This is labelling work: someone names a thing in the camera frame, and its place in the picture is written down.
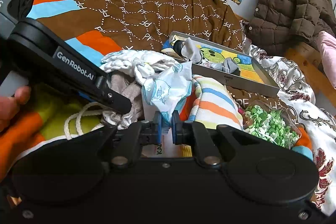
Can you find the brown quilted jacket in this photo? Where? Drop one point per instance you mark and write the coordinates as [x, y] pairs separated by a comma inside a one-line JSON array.
[[280, 24]]

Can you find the light blue printed cloth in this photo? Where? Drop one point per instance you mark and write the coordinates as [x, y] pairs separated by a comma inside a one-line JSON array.
[[167, 92]]

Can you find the person's left hand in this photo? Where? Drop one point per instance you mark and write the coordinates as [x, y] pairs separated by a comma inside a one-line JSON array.
[[10, 106]]

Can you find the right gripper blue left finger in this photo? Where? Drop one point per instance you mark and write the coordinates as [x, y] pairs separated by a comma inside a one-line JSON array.
[[157, 128]]

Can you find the grey tray with drawing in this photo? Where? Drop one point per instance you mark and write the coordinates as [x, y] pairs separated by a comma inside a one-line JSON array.
[[226, 65]]

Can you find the colourful striped brown quilt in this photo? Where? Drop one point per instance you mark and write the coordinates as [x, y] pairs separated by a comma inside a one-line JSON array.
[[95, 28]]

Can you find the striped knit garment yellow cuff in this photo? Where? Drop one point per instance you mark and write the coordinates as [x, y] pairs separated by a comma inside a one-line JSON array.
[[211, 104]]

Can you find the white textured baby cloth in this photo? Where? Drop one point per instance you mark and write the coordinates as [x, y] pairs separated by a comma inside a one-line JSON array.
[[139, 64]]

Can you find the pink folded blanket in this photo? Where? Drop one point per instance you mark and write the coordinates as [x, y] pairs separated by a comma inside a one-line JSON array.
[[327, 48]]

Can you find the grey sock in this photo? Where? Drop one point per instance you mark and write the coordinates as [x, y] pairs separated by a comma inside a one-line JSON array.
[[191, 51]]

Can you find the grey drawstring pouch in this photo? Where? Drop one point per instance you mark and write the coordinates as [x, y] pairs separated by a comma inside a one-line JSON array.
[[125, 109]]

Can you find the white floral satin quilt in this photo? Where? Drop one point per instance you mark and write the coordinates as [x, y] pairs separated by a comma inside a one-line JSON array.
[[299, 99]]

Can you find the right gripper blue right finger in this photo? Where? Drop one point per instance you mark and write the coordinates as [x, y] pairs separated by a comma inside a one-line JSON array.
[[176, 128]]

